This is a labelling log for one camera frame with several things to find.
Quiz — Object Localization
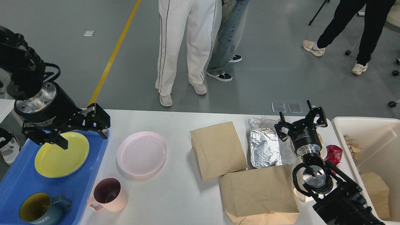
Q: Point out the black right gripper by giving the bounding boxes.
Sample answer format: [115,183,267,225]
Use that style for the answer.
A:
[274,100,328,156]

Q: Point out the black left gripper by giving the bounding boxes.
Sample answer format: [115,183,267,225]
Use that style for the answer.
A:
[14,82,111,150]

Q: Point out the pink ribbed mug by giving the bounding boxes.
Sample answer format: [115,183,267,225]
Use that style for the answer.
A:
[86,177,128,212]

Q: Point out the pink plate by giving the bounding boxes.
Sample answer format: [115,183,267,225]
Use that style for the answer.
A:
[116,131,167,177]

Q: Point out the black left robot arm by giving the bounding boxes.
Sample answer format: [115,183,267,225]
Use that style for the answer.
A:
[0,27,111,149]

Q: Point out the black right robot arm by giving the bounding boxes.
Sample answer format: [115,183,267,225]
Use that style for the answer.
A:
[274,101,383,225]

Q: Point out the right clear floor plate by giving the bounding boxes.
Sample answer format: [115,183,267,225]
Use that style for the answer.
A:
[287,102,303,113]

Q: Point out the clear floor plate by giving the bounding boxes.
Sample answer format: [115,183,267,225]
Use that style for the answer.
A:
[287,102,303,113]
[271,102,286,113]

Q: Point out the left clear floor plate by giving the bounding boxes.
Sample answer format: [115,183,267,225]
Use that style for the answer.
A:
[271,102,286,113]

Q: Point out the yellow plate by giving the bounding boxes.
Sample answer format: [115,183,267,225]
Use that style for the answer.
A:
[34,132,90,178]

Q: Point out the aluminium foil tray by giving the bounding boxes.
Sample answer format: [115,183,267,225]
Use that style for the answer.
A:
[248,118,295,168]

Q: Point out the red crumpled wrapper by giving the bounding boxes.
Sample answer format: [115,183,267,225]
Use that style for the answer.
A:
[326,144,343,166]

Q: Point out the crumpled paper scraps in bin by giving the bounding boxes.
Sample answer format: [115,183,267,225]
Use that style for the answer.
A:
[344,135,363,160]

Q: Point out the white side table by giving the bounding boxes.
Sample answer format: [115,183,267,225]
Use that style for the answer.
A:
[0,98,15,123]

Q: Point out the blue plastic tray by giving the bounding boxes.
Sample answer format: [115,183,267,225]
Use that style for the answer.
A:
[0,131,108,225]

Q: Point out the white plastic bin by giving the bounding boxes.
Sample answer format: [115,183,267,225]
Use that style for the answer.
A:
[332,117,400,225]

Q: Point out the large brown paper bag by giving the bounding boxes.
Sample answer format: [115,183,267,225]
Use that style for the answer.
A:
[219,165,299,225]

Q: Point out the dark teal mug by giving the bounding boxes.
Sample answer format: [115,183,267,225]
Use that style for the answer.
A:
[19,192,72,225]

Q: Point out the small brown paper bag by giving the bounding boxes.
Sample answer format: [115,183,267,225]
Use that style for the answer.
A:
[190,122,247,180]

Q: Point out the white paper on floor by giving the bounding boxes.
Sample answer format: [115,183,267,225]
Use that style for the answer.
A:
[83,30,95,37]

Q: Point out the brown bag in bin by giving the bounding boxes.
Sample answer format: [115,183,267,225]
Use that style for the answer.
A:
[361,172,391,221]

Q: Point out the person in blue jeans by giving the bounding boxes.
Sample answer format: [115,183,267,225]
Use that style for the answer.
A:
[206,0,250,82]

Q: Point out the black tripod leg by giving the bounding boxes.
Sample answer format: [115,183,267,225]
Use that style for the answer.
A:
[308,0,330,26]

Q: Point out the person in black pants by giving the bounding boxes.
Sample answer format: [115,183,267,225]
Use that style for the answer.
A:
[302,0,396,75]

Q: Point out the white wheeled chair right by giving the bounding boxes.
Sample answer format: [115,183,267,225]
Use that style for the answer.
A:
[345,0,400,56]

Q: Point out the person in white striped pants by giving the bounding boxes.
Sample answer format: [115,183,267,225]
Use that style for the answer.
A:
[155,0,218,107]

